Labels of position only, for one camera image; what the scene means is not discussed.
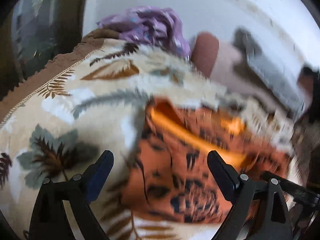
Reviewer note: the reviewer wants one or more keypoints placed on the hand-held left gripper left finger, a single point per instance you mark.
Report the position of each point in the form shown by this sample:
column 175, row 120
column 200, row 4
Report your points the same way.
column 100, row 177

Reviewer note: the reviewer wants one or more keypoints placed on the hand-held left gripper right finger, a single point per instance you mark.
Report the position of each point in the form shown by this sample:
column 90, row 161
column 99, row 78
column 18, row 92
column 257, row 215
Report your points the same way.
column 222, row 176

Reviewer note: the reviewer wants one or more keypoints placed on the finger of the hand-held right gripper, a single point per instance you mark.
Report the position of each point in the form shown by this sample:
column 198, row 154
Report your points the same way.
column 297, row 187

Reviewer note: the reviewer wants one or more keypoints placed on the orange floral garment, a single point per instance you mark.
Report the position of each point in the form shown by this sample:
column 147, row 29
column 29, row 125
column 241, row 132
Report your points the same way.
column 180, row 165

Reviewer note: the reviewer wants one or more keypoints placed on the brown patterned cloth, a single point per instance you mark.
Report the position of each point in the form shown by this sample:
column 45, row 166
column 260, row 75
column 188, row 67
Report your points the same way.
column 306, row 145

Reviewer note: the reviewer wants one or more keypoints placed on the leaf print blanket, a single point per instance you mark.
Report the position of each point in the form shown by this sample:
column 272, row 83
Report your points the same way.
column 87, row 105

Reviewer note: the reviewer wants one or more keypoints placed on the black garment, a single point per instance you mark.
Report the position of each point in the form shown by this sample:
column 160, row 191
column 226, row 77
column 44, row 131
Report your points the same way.
column 311, row 90

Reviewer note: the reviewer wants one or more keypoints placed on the grey pillow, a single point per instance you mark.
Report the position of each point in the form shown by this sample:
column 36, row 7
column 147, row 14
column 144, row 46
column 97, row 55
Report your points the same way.
column 272, row 70

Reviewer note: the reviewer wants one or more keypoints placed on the wooden door with glass panel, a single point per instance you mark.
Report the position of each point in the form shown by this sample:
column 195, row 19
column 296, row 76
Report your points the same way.
column 37, row 30

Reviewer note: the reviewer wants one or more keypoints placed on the purple floral cloth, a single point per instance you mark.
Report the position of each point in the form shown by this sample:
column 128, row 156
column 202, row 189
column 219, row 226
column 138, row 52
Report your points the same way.
column 152, row 25

